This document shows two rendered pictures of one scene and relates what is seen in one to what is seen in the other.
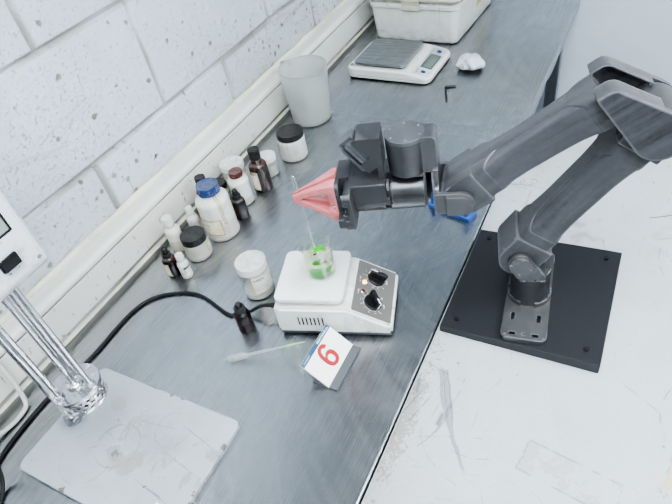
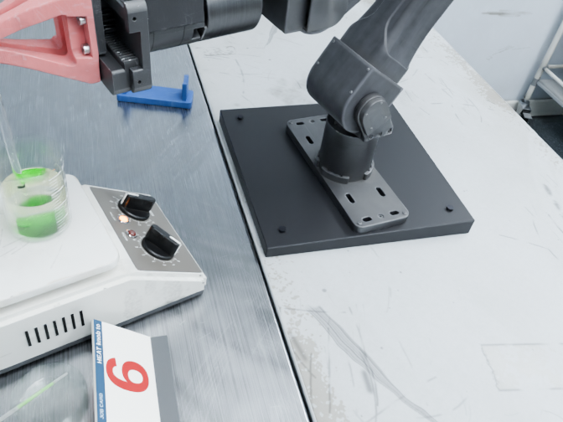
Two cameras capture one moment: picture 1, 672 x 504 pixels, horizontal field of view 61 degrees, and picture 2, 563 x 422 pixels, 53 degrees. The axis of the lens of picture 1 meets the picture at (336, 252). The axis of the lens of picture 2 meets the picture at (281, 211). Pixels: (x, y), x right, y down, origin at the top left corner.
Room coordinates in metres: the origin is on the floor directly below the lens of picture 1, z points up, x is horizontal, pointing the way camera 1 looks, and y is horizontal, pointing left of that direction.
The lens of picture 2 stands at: (0.37, 0.19, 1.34)
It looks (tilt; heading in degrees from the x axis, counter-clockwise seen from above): 43 degrees down; 303
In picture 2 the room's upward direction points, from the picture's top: 11 degrees clockwise
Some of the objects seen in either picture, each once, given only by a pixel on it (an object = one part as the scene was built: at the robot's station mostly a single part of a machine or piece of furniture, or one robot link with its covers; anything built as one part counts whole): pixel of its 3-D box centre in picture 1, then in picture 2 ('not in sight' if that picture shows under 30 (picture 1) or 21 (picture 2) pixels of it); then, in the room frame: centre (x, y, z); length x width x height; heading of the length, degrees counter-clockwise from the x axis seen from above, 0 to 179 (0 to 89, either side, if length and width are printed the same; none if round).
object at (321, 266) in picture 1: (317, 257); (31, 191); (0.70, 0.03, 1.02); 0.06 x 0.05 x 0.08; 114
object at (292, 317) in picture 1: (332, 293); (63, 261); (0.69, 0.02, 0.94); 0.22 x 0.13 x 0.08; 73
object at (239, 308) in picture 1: (242, 315); not in sight; (0.69, 0.19, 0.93); 0.03 x 0.03 x 0.07
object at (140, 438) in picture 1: (129, 445); not in sight; (0.49, 0.38, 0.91); 0.30 x 0.20 x 0.01; 56
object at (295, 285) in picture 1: (313, 276); (24, 237); (0.70, 0.05, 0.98); 0.12 x 0.12 x 0.01; 73
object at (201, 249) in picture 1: (196, 243); not in sight; (0.92, 0.28, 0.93); 0.05 x 0.05 x 0.06
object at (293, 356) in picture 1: (297, 351); (50, 400); (0.60, 0.10, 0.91); 0.06 x 0.06 x 0.02
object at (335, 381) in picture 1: (331, 356); (135, 374); (0.57, 0.04, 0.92); 0.09 x 0.06 x 0.04; 145
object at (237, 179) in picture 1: (239, 186); not in sight; (1.07, 0.18, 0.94); 0.05 x 0.05 x 0.09
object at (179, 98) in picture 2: (452, 203); (155, 87); (0.89, -0.25, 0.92); 0.10 x 0.03 x 0.04; 40
